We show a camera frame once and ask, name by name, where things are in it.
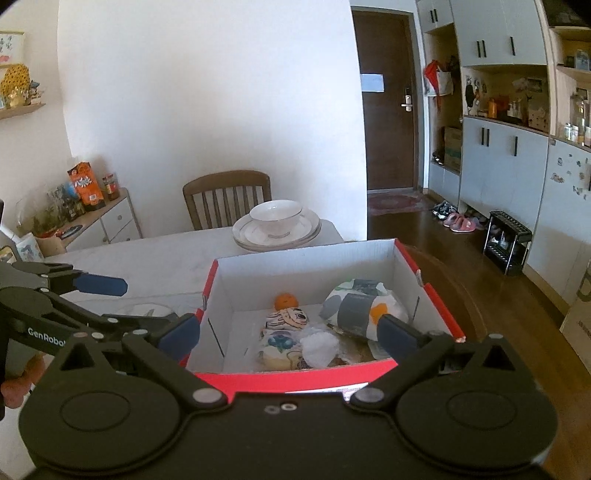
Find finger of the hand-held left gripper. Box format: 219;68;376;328
58;298;183;344
0;262;129;296

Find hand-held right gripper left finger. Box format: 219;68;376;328
46;314;229;409

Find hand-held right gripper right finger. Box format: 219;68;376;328
349;314;539;407

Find white green plastic bag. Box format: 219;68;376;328
320;278;410;344

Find white tissue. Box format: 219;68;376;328
300;330;340;367

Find white blue print packet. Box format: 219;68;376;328
259;332;301;367

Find red cardboard box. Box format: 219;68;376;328
185;237;467;398

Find cartoon print packet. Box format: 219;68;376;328
262;308;311;335

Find grey marble desktop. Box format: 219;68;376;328
0;219;345;480

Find person's left hand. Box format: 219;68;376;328
0;355;45;410

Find white wooden side cabinet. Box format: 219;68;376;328
34;187;143;257

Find white printed cup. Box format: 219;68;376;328
16;232;44;261

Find clear plastic tank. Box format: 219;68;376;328
16;185;65;236

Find orange snack bag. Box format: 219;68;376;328
68;161;106;213

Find white ceramic plate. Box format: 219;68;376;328
233;231;321;253

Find pink slippers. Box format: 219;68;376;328
443;212;478;233

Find patterned door rug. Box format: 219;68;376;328
368;193;435;217

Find stack of white plates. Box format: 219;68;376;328
232;209;321;245

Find black shoe rack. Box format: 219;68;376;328
483;210;532;276

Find white ceramic bowl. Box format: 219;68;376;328
249;199;304;239

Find brown wooden chair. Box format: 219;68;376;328
182;170;272;232

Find dark brown door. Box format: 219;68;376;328
351;7;428;192

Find brown cardboard box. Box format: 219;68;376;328
443;127;463;172

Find white fridge with stickers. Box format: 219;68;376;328
524;136;591;319

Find golden ornament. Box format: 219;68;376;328
0;64;33;109

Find framed picture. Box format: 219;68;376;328
0;31;26;68

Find red white hanging bag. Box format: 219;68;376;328
424;60;455;97

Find white wood storage cabinet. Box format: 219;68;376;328
418;0;591;227

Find wooden wall shelf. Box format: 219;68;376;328
0;102;47;121

